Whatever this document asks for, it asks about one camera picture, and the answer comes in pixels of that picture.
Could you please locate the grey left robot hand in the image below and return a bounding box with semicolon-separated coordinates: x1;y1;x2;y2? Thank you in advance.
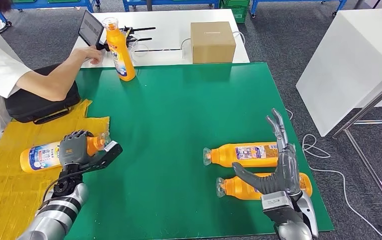
59;129;96;167

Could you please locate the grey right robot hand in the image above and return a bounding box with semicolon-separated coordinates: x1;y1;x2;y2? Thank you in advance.
232;108;301;196

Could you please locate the orange detergent bottle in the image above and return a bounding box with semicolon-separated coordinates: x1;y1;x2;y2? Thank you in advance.
102;17;136;82
215;172;313;201
20;132;111;174
203;142;289;169

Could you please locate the black zip case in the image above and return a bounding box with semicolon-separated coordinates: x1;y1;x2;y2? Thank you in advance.
5;63;81;125

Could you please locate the person's hand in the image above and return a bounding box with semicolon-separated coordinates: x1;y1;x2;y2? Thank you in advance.
78;46;105;65

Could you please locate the green table mat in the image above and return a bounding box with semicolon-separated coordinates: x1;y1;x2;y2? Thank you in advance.
63;62;334;240

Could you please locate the white side table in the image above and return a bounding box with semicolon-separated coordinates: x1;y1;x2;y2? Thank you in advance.
295;8;382;137

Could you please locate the black tablet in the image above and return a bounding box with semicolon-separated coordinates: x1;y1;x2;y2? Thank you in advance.
78;9;105;47

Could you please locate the black remote controller with antennas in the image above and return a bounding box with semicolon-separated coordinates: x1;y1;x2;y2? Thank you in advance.
103;26;157;52

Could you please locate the blue metal cart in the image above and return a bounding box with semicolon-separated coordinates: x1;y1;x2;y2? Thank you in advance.
0;0;100;29
249;0;346;19
122;0;220;13

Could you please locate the brown cardboard box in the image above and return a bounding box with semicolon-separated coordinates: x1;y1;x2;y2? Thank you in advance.
190;21;237;64

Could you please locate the white desk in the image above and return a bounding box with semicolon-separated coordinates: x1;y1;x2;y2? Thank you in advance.
70;8;250;69

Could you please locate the green plastic crate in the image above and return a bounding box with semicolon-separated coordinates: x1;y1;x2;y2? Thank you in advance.
219;0;249;25

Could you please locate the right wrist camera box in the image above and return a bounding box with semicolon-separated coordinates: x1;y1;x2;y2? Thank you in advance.
261;190;302;226

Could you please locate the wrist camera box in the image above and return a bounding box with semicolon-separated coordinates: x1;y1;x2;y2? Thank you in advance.
78;140;123;173
261;190;302;226

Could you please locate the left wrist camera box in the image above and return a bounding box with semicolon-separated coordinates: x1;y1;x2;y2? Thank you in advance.
78;140;123;173

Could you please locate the white floor cable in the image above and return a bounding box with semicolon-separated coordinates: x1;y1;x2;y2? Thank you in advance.
285;108;382;240

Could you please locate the metal table frame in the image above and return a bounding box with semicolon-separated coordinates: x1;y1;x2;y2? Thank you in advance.
331;54;382;233

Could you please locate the thin black cable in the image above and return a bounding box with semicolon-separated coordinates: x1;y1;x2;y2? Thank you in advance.
134;48;181;53

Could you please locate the white desk cable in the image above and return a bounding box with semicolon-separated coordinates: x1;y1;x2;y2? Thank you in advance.
179;30;246;61

